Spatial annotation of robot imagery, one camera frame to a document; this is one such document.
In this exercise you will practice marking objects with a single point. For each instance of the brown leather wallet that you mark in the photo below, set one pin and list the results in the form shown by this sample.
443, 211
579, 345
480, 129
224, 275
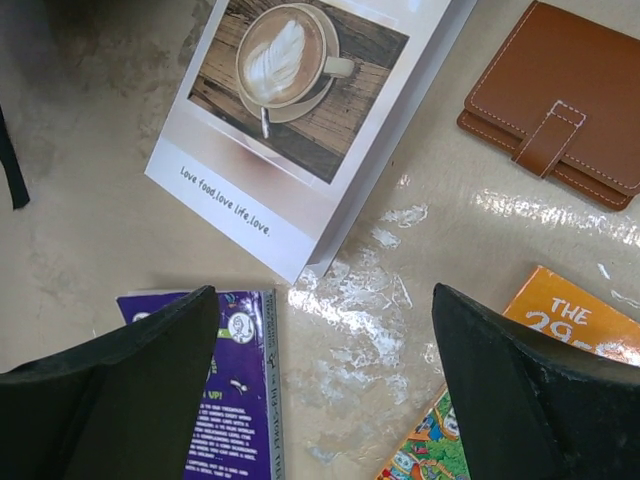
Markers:
561, 98

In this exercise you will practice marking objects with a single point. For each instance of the purple paperback book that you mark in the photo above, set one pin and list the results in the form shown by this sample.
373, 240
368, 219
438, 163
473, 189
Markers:
238, 431

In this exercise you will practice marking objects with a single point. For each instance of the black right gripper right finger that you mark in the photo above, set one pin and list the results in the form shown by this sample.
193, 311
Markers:
529, 406

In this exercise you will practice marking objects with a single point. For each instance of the orange treehouse paperback book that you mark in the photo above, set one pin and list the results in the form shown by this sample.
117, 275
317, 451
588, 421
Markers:
550, 305

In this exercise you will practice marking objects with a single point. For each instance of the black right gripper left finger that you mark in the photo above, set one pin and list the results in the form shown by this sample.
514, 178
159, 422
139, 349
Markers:
120, 406

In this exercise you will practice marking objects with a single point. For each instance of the red backpack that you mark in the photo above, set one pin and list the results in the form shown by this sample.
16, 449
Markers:
15, 180

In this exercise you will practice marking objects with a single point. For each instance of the white coffee photo notebook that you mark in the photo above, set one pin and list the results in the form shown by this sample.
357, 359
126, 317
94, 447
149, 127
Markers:
288, 113

